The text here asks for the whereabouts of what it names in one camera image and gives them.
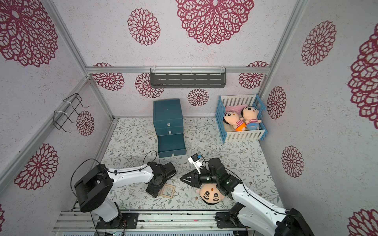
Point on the plush doll blue pants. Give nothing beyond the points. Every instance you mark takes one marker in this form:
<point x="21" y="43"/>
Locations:
<point x="250" y="116"/>

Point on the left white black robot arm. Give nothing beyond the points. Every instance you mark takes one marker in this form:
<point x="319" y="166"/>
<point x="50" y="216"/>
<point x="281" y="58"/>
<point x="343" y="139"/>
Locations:
<point x="92" y="189"/>

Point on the blue white toy crib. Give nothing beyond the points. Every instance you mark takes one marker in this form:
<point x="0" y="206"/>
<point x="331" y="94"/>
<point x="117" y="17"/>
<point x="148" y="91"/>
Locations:
<point x="231" y="101"/>

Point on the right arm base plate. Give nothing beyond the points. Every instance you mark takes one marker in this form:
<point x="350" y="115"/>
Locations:
<point x="228" y="220"/>

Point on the grey wall shelf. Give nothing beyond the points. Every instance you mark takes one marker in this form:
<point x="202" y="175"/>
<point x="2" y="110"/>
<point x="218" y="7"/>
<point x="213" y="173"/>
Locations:
<point x="188" y="78"/>

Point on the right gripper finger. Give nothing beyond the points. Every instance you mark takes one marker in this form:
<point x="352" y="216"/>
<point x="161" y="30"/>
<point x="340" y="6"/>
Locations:
<point x="195" y="184"/>
<point x="191" y="177"/>

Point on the aluminium front rail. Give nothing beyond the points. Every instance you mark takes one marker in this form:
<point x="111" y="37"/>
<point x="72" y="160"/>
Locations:
<point x="141" y="221"/>

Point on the pink crib blanket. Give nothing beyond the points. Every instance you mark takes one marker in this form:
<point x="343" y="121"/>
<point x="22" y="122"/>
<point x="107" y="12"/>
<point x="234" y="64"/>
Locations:
<point x="237" y="109"/>

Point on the plush doll orange pants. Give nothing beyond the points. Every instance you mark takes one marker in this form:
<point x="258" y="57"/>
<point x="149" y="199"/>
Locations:
<point x="233" y="119"/>

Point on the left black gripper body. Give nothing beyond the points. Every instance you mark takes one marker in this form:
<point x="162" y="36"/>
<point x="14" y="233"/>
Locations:
<point x="154" y="189"/>

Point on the plush doll striped hat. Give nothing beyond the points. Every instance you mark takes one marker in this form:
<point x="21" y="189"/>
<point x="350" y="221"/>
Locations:
<point x="210" y="194"/>

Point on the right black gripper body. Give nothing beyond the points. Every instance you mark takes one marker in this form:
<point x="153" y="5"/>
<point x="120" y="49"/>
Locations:
<point x="198" y="179"/>

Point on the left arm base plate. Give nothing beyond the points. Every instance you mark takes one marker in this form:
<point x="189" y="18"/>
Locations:
<point x="123" y="221"/>

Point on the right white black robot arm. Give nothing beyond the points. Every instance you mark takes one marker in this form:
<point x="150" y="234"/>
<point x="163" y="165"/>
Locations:
<point x="257" y="213"/>

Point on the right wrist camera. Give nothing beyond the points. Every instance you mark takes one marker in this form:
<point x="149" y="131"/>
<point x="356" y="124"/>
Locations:
<point x="197" y="161"/>

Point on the wooden brooch box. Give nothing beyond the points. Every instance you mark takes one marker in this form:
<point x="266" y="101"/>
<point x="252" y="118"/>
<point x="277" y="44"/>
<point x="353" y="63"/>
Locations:
<point x="167" y="191"/>

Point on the black wire wall rack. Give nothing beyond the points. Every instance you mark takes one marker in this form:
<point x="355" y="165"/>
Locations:
<point x="60" y="117"/>

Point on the teal drawer cabinet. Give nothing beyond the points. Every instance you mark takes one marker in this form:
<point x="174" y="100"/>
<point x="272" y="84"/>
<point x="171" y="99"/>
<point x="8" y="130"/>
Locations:
<point x="169" y="127"/>

